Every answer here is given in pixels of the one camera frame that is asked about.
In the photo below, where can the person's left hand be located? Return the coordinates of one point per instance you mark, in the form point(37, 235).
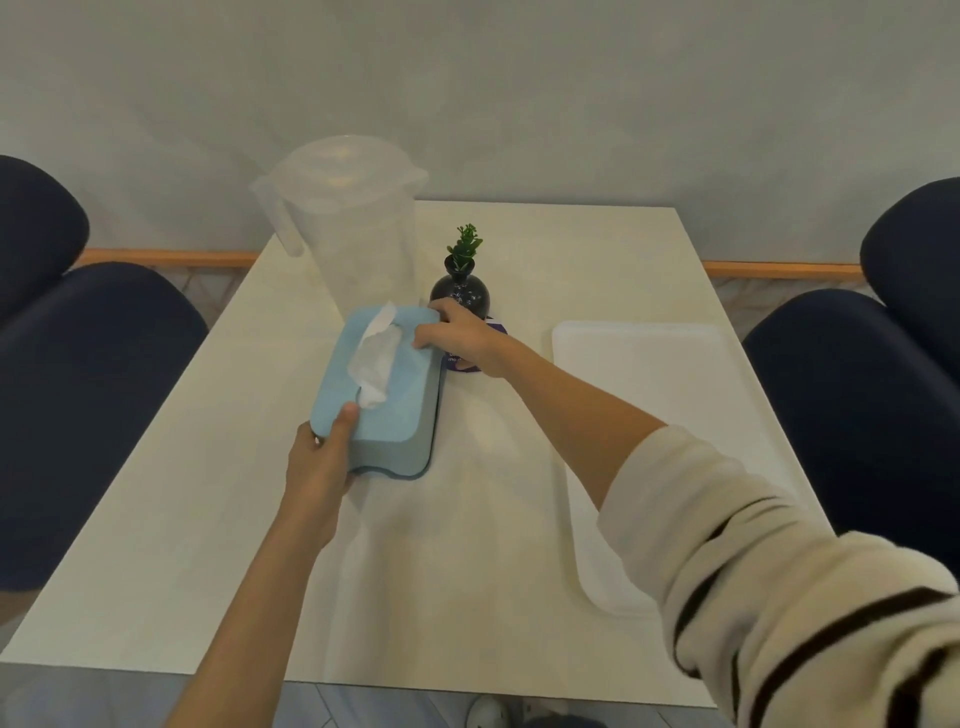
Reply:
point(319, 476)

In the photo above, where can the person's right hand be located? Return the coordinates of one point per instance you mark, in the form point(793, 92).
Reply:
point(472, 337)

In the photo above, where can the person's right thumb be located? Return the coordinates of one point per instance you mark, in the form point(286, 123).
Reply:
point(427, 337)

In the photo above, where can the person's left thumb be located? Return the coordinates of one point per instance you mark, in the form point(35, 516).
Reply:
point(345, 433)

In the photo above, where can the light blue tissue box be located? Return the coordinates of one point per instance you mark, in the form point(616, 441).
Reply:
point(401, 405)

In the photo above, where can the person's right forearm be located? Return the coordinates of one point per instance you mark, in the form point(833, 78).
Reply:
point(577, 420)

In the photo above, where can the person's left forearm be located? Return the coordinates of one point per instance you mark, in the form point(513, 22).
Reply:
point(255, 630)

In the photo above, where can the purple coaster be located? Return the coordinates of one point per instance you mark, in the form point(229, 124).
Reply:
point(461, 365)

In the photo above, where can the white tissue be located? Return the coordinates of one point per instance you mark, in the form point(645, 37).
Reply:
point(375, 360)

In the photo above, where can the black round vase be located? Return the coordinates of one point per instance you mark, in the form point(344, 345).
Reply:
point(465, 292)

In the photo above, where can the small green plant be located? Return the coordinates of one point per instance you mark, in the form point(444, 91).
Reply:
point(465, 244)

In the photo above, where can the clear plastic pitcher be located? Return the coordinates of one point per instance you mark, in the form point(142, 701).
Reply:
point(360, 225)

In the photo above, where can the white plastic tray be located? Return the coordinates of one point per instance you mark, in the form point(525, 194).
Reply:
point(660, 360)

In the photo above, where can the dark blue chair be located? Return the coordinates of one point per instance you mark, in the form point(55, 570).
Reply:
point(862, 397)
point(82, 390)

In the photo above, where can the white shoe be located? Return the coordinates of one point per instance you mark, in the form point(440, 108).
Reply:
point(491, 712)

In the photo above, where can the cream striped sweater sleeve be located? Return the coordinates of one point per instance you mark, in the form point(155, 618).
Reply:
point(787, 600)

